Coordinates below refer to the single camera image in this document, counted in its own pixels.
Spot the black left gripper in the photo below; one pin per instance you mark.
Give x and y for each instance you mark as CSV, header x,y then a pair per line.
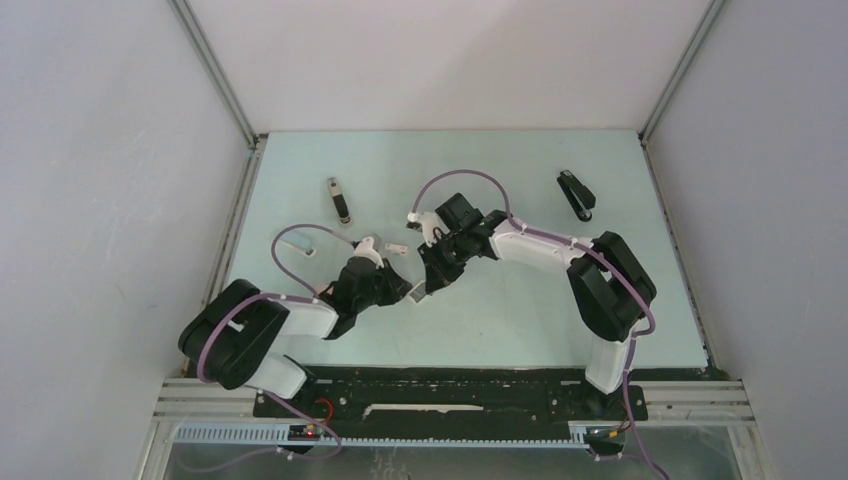
x,y
396,286

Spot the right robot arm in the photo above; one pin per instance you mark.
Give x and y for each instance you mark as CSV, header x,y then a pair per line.
x,y
612,290

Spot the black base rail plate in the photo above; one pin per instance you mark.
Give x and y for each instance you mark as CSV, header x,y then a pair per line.
x,y
456,404

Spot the white staple box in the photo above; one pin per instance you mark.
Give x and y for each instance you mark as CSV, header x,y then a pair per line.
x,y
396,249

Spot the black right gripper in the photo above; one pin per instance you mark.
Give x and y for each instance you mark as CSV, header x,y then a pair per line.
x,y
437,275

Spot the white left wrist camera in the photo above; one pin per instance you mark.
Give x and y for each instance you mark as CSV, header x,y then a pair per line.
x,y
367,248

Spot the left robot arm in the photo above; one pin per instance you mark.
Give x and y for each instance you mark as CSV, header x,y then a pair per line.
x,y
237,339

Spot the staple box tray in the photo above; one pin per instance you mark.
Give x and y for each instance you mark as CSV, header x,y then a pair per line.
x,y
418,293

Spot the beige and black large stapler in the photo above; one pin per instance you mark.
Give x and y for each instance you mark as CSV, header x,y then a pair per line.
x,y
339,202

